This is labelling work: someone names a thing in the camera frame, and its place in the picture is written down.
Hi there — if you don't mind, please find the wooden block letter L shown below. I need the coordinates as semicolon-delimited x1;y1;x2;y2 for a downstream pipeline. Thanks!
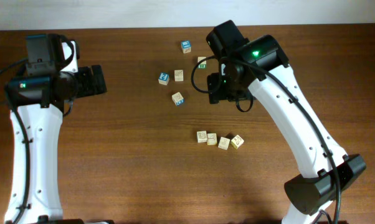
207;133;217;146

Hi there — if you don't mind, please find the wooden block letter M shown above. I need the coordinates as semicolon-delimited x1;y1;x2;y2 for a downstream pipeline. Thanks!
171;92;184;106

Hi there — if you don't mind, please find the wooden block snail picture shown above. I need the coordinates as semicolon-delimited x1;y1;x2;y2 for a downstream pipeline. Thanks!
197;131;207;143

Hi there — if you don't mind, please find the wooden block blue number 2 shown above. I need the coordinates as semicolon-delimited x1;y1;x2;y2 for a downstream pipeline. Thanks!
158;73;169;85

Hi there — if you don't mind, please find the wooden block letter J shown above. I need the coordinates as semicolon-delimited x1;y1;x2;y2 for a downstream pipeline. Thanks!
218;137;230;150

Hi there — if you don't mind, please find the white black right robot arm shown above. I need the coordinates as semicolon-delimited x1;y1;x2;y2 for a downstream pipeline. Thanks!
206;21;366;223

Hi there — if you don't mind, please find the wooden block letter H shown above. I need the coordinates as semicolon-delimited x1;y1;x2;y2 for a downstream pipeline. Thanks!
230;135;244;149

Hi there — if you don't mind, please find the wooden block green side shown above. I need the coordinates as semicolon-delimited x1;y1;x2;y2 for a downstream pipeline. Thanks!
197;57;207;69

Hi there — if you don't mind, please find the blue top wooden block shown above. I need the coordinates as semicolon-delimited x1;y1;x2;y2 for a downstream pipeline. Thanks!
181;40;191;54

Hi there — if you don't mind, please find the wooden block fox picture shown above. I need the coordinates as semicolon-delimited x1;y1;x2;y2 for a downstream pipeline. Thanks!
174;70;184;82

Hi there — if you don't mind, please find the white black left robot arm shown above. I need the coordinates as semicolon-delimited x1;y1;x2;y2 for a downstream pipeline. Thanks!
4;34;107;223

